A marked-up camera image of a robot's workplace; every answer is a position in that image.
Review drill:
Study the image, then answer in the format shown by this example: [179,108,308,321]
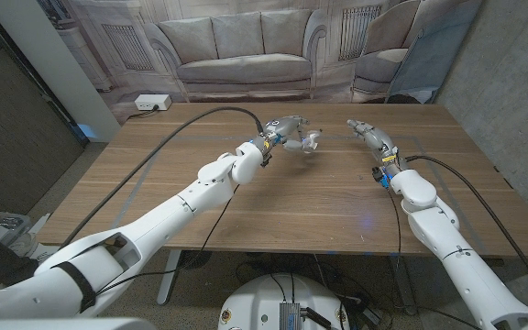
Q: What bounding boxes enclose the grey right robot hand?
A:
[346,118,407,178]

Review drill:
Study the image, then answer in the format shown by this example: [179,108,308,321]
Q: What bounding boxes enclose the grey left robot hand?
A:
[254,115,314,154]

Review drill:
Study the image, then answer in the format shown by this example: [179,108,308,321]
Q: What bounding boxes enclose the clear tape roll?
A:
[302,129,323,152]

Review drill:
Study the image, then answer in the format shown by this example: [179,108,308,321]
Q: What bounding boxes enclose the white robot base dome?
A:
[217,273,351,330]

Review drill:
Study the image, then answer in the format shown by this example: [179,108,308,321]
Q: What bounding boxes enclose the printed living room backdrop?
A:
[37,0,483,125]

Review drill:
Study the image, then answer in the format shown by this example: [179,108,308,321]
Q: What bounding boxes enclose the white power strip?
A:
[134,93,172,112]

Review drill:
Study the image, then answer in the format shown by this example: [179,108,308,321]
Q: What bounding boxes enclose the grey metal table leg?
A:
[157,249,183,306]
[390,255,419,316]

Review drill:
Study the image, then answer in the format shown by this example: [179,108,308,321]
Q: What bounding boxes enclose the black round floor disc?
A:
[179,250,214,270]

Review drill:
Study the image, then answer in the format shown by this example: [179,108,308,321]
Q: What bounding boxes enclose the silver module on base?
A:
[278,302,303,330]

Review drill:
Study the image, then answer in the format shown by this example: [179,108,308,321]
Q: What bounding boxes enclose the floor clutter pile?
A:
[0,203,61,261]

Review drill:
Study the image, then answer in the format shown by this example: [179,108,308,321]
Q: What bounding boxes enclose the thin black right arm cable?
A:
[385,187,403,256]

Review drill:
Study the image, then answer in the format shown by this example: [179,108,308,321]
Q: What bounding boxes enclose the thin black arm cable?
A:
[92,182,242,297]
[385,187,403,256]

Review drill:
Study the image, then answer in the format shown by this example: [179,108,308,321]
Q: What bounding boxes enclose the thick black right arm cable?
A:
[404,154,528,309]

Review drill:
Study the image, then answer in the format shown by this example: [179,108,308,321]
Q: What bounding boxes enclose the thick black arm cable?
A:
[404,154,528,309]
[60,105,265,248]

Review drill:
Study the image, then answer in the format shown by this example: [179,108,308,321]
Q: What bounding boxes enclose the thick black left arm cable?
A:
[60,105,265,248]

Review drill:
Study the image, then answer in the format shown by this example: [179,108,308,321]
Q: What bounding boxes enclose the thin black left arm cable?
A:
[92,182,242,297]

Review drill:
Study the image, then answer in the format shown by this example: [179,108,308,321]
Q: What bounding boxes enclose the black power strip cable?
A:
[128,104,160,120]

